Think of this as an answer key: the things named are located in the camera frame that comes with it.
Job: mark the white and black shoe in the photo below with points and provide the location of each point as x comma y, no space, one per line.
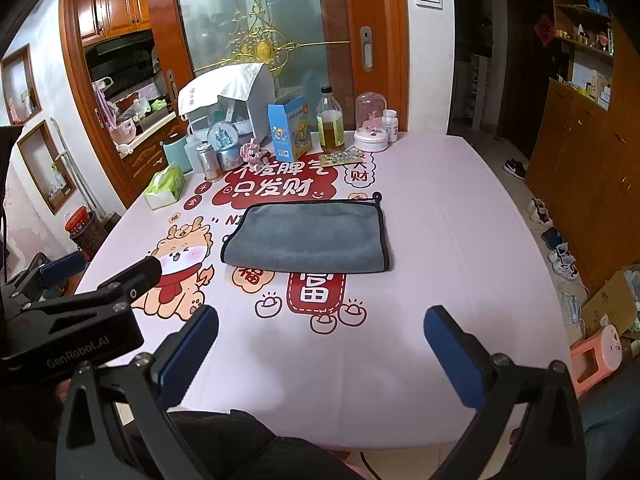
539,210

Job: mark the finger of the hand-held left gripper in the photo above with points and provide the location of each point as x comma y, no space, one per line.
142,275
62,266

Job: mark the white countertop appliance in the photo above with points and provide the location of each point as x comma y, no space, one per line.
230,97

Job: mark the brown cardboard box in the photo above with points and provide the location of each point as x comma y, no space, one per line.
612,305

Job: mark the pink printed tablecloth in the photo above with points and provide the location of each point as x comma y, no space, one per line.
400,285

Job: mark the white and grey sneaker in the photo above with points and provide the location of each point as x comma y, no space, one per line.
562,261

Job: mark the bottle of yellow liquid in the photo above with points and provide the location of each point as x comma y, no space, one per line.
330,122

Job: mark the wooden sliding glass door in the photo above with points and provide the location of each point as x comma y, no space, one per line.
280,25

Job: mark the white shoe rack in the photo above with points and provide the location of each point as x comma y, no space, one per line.
480,92

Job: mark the glass dome with pink flowers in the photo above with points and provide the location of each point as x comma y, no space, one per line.
371,122

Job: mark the pink toy figure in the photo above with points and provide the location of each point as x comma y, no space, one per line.
252,154

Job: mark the dark blue shoe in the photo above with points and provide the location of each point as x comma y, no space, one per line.
551,236

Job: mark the wooden shelf cabinet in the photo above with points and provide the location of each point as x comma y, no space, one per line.
585,135

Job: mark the black sneaker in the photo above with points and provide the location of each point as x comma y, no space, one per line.
515,167

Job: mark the blue cardboard box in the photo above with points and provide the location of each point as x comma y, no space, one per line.
290,130

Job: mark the person's blue jeans leg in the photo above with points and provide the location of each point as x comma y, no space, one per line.
612,410

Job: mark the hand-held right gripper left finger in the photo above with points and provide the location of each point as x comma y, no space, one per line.
189,347

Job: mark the snow globe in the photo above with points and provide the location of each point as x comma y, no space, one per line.
227,144

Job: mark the teal pitcher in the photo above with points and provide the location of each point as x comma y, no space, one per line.
177,157

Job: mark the black range hood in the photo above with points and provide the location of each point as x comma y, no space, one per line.
122,50

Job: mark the red bucket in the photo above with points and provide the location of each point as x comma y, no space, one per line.
77,222

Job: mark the white pill bottle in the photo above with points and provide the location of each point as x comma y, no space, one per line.
391,126

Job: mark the grey towel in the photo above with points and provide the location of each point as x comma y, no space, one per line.
305,235

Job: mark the green tissue pack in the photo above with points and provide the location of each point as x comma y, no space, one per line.
164,189

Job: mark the wooden kitchen cabinets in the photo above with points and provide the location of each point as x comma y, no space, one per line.
110,7

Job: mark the metal drink can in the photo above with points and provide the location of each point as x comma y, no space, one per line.
208,161

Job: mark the blister pack of pills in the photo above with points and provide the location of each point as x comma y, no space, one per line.
342,157

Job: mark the dark woven basket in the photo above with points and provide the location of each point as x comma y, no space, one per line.
92,237

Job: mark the pink plastic stool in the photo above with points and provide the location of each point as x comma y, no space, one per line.
597,360

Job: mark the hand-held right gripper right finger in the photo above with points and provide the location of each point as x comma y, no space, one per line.
452,357

